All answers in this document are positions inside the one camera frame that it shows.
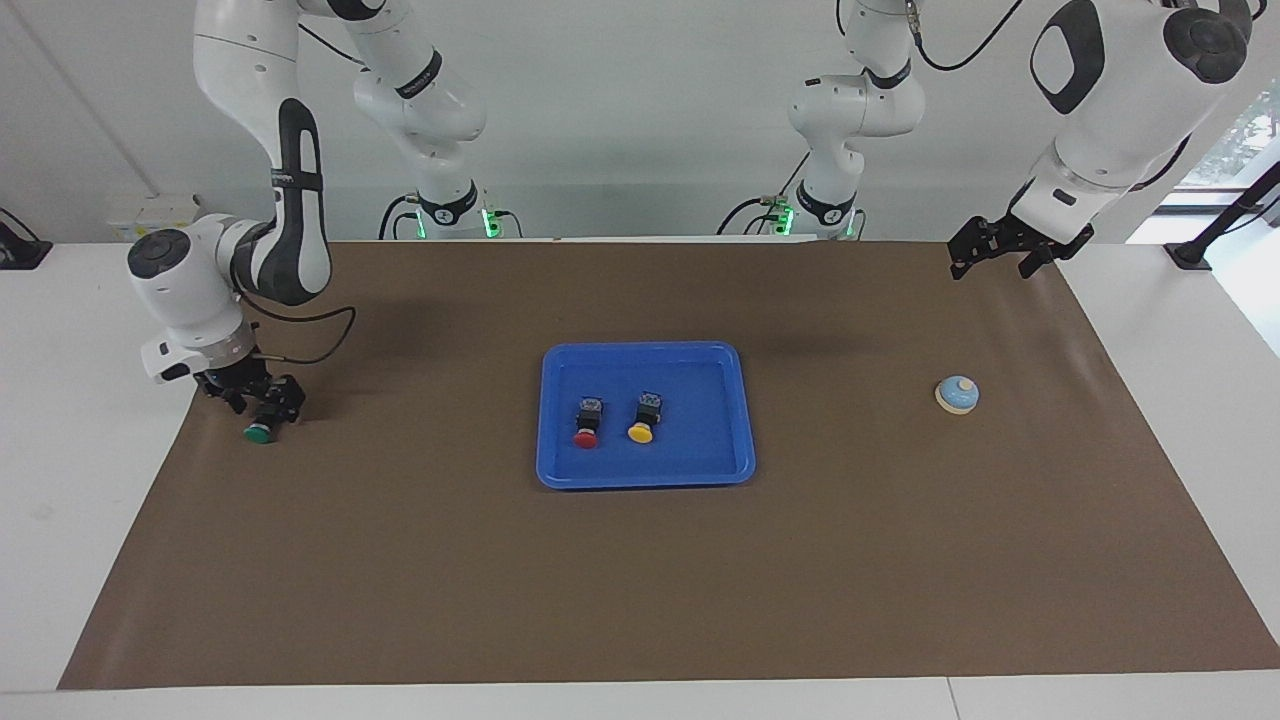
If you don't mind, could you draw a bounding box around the green push button switch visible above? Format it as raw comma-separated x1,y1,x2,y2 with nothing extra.
243,405,291,445

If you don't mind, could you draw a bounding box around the light blue call bell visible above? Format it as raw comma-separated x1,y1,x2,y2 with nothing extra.
934,374,980,416

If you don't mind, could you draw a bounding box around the red push button switch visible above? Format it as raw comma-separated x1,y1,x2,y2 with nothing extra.
573,397,608,450

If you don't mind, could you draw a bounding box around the yellow push button switch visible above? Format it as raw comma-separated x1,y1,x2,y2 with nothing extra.
627,392,666,444

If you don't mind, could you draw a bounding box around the blue plastic tray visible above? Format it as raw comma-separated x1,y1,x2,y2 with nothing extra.
536,341,757,491

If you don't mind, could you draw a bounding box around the white box with yellow labels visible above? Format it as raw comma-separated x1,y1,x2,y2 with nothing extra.
108,195,206,243

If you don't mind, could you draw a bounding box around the window with green foliage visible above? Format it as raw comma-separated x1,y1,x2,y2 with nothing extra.
1180,80,1280,191

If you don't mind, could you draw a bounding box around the brown table mat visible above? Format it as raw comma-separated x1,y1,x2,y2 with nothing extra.
57,240,1280,691

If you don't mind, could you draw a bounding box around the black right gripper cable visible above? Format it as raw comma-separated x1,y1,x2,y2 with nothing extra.
232,290,358,366

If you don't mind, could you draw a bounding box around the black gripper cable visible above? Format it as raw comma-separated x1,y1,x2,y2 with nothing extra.
232,290,358,366
1130,135,1196,191

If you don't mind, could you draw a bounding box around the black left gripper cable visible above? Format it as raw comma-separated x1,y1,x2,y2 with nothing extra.
1130,135,1196,191

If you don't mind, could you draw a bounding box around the black right arm base cable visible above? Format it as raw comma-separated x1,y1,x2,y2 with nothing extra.
377,193,421,241

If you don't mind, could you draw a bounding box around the black arm base cable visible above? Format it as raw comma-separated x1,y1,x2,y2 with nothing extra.
715,150,809,238
377,193,421,241

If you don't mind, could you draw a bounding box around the black left arm base cable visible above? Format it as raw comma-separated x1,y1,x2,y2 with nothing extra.
715,150,809,238

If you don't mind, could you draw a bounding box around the black table clamp mount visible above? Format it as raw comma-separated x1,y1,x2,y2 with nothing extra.
0,207,53,271

